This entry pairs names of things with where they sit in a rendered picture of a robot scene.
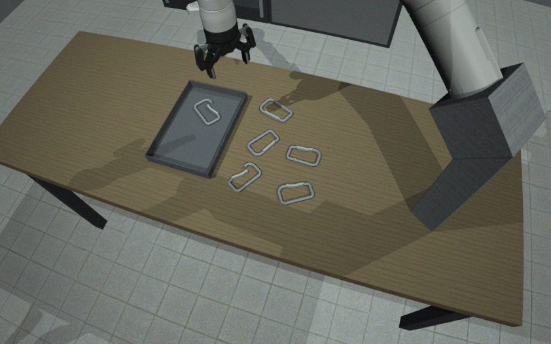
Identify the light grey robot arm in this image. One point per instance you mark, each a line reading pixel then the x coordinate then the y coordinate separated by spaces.
pixel 457 46

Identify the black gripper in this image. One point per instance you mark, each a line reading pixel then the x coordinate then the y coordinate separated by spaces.
pixel 231 40

